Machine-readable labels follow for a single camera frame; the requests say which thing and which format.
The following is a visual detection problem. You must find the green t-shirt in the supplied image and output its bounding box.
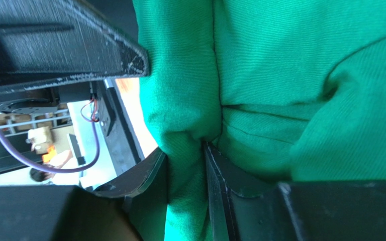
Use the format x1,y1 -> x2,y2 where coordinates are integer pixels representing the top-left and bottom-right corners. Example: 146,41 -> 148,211
133,1 -> 386,240

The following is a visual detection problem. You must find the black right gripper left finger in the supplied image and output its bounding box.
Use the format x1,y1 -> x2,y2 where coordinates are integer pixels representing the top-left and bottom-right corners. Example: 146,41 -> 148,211
93,148 -> 168,240

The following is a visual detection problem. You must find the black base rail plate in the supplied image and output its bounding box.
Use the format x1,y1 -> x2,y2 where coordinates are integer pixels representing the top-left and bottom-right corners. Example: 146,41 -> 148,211
90,79 -> 144,176

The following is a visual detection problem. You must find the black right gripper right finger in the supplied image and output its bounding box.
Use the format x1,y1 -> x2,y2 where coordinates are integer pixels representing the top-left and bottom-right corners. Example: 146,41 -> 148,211
203,143 -> 280,240

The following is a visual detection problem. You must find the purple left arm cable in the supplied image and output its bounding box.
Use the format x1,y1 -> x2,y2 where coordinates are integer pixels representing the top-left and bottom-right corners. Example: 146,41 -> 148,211
0,114 -> 101,174

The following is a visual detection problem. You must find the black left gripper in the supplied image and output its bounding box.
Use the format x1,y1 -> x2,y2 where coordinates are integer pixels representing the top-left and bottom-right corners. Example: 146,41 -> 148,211
0,0 -> 150,94

